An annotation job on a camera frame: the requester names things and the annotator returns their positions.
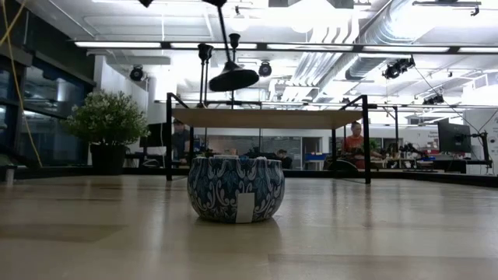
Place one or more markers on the black metal candlestick holder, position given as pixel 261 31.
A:
pixel 233 79
pixel 211 52
pixel 199 52
pixel 234 40

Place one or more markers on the patterned candle tin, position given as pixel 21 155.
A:
pixel 218 190

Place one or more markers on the long ceiling light bar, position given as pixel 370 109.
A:
pixel 116 44

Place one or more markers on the black ceiling spotlight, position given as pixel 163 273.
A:
pixel 433 100
pixel 136 73
pixel 397 68
pixel 265 69

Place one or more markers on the potted green artificial plant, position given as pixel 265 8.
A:
pixel 105 120

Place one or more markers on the black computer monitor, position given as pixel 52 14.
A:
pixel 453 136
pixel 153 135

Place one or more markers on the person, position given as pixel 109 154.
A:
pixel 181 140
pixel 284 158
pixel 354 144

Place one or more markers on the black office chair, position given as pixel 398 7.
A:
pixel 342 165

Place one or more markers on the cluttered background desk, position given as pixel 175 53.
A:
pixel 447 164

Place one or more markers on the wooden shelf riser black frame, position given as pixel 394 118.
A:
pixel 272 118

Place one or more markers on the silver ventilation duct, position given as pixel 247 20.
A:
pixel 373 35

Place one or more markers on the black aluminium rig frame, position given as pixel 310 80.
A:
pixel 428 177

